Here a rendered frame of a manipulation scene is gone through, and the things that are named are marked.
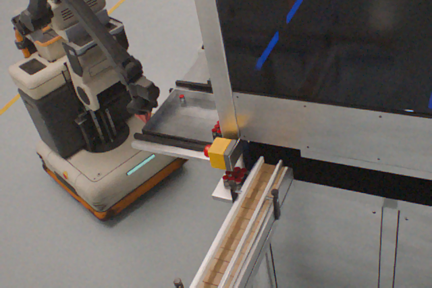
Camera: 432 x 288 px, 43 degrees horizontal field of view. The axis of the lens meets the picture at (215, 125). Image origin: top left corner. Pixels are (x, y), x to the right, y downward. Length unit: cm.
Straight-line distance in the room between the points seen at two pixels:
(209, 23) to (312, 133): 43
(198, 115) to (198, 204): 97
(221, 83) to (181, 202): 147
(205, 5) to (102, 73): 123
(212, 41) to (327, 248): 87
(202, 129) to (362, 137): 67
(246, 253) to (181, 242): 131
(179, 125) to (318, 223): 62
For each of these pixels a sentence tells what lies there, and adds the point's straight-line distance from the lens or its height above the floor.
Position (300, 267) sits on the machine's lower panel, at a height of 40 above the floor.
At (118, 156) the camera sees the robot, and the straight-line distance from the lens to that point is 294.
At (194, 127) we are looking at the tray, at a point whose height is 88.
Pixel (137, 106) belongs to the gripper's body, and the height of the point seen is 100.
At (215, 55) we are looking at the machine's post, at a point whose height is 133.
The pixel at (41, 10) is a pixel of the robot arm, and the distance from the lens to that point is 219.
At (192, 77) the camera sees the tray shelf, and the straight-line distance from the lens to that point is 228.
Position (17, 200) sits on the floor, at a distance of 340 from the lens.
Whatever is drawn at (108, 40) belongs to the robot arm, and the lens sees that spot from 189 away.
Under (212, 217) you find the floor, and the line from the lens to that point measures 286.
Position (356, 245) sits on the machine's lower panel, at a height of 61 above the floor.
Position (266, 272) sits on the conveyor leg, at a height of 64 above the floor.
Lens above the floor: 214
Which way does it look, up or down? 39 degrees down
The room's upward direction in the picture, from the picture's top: 12 degrees counter-clockwise
